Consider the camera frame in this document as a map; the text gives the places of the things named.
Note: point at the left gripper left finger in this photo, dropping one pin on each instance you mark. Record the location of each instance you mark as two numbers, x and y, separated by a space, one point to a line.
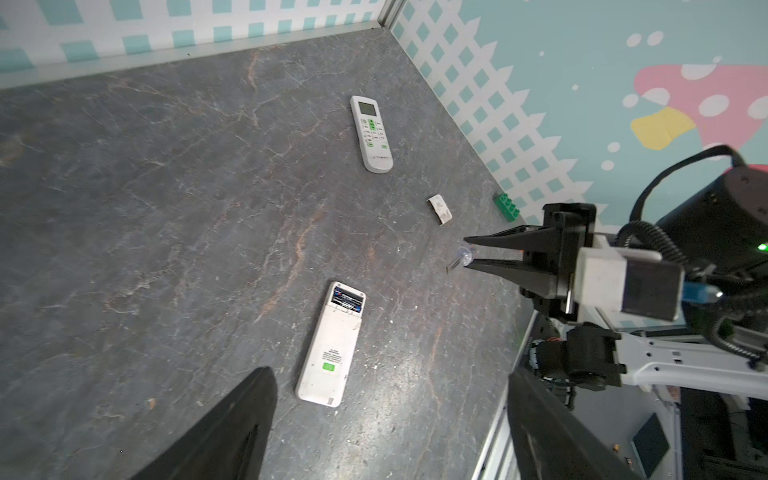
230 441

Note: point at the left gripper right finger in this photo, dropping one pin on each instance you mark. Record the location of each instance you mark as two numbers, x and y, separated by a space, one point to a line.
549 442

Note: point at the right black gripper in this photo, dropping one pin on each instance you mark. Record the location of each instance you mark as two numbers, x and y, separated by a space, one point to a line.
573 228

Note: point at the white battery cover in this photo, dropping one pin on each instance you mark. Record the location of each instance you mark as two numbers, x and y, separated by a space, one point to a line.
440 208

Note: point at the white remote with green buttons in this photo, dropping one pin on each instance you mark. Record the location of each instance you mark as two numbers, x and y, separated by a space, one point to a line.
325 371

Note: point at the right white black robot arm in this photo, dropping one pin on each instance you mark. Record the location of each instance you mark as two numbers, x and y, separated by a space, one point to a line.
719 237

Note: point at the batteries in remote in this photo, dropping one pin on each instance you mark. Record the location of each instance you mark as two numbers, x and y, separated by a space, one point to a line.
346 299

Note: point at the white air conditioner remote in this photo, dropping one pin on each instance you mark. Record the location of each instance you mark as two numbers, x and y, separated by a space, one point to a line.
374 145

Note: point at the green toy brick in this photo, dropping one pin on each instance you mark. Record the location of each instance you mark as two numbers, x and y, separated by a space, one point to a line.
506 206

